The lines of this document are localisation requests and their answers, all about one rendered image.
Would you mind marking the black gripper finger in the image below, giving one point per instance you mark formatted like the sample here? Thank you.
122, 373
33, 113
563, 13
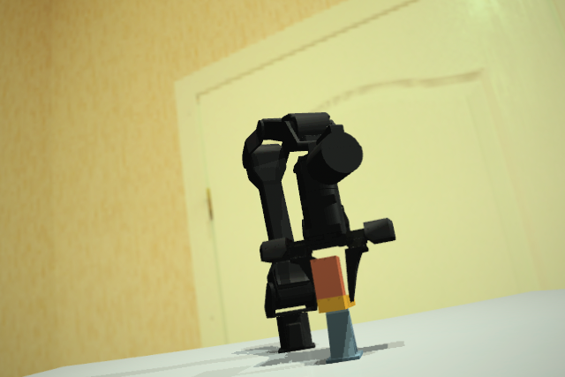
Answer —
353, 255
305, 264

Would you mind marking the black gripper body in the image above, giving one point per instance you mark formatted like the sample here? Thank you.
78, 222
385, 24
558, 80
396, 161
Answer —
323, 218

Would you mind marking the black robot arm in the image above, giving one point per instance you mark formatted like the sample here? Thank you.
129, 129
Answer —
332, 155

